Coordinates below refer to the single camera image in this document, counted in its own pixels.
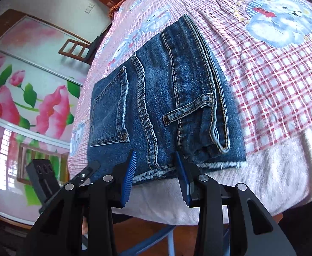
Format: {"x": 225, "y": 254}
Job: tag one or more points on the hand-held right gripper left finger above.
{"x": 129, "y": 176}

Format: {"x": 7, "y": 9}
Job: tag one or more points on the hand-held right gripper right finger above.
{"x": 184, "y": 181}

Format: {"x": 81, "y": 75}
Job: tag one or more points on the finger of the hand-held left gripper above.
{"x": 88, "y": 171}

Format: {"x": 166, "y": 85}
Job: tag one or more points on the blue denim pants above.
{"x": 158, "y": 98}

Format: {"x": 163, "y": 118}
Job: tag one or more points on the flower print wardrobe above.
{"x": 25, "y": 98}

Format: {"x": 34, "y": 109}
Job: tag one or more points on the pale pink mattress pad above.
{"x": 265, "y": 178}

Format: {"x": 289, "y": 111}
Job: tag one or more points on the wooden chair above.
{"x": 65, "y": 48}

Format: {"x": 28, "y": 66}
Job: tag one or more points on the dark cloth on chair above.
{"x": 96, "y": 45}

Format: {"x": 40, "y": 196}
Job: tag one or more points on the pink checked bedsheet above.
{"x": 265, "y": 72}

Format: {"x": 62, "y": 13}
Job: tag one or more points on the brown fringed cloth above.
{"x": 116, "y": 6}

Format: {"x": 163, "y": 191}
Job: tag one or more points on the white wall switch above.
{"x": 89, "y": 7}

